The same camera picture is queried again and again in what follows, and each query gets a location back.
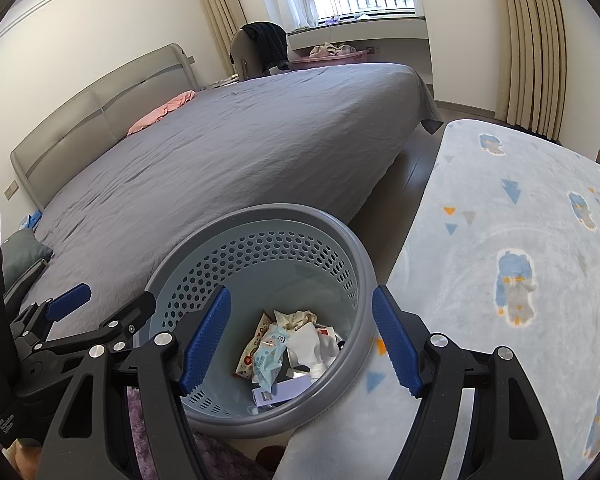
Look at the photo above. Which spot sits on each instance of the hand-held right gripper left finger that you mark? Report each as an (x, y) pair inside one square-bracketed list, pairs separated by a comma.
[(207, 340)]

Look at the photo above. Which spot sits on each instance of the long purple box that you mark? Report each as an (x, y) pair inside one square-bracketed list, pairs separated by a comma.
[(290, 390)]

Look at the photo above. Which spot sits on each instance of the light blue printed blanket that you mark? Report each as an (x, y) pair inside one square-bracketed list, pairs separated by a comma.
[(480, 210)]

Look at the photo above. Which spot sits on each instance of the pile of beige clothes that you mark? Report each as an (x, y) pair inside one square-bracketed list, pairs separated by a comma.
[(330, 50)]

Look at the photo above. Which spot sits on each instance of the grey perforated plastic basket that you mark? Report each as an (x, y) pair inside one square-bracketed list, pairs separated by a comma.
[(280, 220)]

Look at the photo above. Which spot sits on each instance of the small blue cloth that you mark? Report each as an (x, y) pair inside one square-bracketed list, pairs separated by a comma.
[(32, 220)]

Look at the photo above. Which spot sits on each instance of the beige bedside wall switch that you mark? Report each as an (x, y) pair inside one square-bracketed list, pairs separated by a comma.
[(12, 189)]

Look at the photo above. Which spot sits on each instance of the pink storage box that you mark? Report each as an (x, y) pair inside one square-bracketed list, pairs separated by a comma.
[(325, 62)]

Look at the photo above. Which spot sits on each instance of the pink cloth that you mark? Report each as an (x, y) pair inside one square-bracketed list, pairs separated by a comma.
[(160, 112)]

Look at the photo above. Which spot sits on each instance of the beige chair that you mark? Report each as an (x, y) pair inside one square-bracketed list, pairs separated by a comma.
[(242, 55)]

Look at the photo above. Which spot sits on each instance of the wide beige curtain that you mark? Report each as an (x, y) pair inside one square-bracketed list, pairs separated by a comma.
[(530, 45)]

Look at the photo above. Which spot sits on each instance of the white tissue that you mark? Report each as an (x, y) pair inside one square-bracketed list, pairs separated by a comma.
[(305, 345)]

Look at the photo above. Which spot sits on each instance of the grey padded headboard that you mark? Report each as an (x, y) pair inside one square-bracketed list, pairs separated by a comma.
[(80, 120)]

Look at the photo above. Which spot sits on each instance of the grey bed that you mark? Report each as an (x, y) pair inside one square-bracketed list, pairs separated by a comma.
[(230, 150)]

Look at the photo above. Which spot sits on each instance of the blue white tissue pack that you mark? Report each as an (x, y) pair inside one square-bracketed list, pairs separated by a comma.
[(270, 355)]

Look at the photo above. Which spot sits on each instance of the printed paper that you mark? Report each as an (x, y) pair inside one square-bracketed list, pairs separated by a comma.
[(295, 317)]

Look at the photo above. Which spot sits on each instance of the narrow beige curtain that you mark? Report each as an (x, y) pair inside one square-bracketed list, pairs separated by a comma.
[(215, 0)]

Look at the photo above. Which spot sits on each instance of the grey pillow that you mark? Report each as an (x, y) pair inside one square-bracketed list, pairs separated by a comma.
[(25, 255)]

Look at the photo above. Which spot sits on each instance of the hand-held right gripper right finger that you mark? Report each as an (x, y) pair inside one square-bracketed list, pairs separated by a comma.
[(395, 345)]

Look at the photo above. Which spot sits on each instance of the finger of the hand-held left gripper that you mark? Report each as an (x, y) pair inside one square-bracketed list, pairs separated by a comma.
[(130, 312), (72, 296)]

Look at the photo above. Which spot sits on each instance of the red patterned snack wrapper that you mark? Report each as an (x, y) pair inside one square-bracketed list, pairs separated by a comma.
[(247, 355)]

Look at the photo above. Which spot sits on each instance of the black jacket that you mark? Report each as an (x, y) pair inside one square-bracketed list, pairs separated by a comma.
[(267, 42)]

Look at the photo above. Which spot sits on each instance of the white window bench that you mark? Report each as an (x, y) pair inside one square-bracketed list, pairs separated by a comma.
[(395, 35)]

